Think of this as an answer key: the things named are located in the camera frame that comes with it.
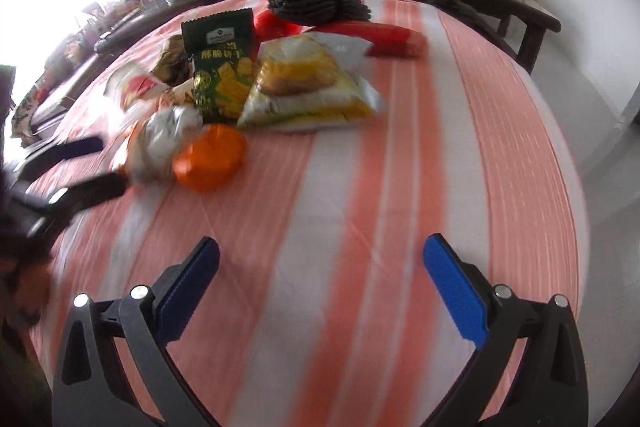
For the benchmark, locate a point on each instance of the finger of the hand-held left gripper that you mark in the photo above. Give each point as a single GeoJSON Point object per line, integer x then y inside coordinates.
{"type": "Point", "coordinates": [95, 191]}
{"type": "Point", "coordinates": [65, 152]}

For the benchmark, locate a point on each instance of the yellow snack packet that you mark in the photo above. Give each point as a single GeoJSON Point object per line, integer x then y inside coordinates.
{"type": "Point", "coordinates": [300, 79]}

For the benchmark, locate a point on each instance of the silver foil wrapper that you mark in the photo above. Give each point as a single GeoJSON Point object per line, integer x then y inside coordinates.
{"type": "Point", "coordinates": [165, 137]}

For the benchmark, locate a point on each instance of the gold brown wrapper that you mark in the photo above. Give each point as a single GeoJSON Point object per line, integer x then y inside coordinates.
{"type": "Point", "coordinates": [172, 57]}

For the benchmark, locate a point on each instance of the red plastic bag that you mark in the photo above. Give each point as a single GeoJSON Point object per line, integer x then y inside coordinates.
{"type": "Point", "coordinates": [270, 24]}

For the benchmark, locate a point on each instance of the pile of assorted household things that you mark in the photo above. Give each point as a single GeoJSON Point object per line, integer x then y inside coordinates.
{"type": "Point", "coordinates": [75, 42]}

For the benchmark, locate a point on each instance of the green snack packet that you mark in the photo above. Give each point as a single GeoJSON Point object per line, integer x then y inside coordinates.
{"type": "Point", "coordinates": [220, 72]}

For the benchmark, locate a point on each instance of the orange white striped cloth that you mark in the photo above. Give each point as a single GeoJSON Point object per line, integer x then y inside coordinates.
{"type": "Point", "coordinates": [350, 217]}

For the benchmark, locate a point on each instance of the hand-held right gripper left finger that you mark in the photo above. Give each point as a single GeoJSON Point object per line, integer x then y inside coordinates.
{"type": "Point", "coordinates": [192, 287]}

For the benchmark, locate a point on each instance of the person's left hand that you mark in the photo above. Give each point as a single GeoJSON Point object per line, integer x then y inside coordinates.
{"type": "Point", "coordinates": [27, 294]}

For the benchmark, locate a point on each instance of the red and white wrapper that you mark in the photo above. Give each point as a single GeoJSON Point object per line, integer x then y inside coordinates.
{"type": "Point", "coordinates": [137, 84]}

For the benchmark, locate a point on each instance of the person's dark clothing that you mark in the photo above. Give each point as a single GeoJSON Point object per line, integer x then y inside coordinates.
{"type": "Point", "coordinates": [20, 382]}

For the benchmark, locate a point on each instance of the beige snack wrapper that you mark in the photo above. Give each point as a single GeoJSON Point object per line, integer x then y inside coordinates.
{"type": "Point", "coordinates": [180, 98]}

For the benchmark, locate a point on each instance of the red cylindrical packet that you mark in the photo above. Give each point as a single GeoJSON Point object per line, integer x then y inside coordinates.
{"type": "Point", "coordinates": [387, 38]}

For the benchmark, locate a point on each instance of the orange wrapper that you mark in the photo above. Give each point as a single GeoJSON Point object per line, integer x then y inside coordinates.
{"type": "Point", "coordinates": [210, 157]}

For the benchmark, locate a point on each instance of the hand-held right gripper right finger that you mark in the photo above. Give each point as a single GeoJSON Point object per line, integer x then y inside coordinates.
{"type": "Point", "coordinates": [455, 292]}

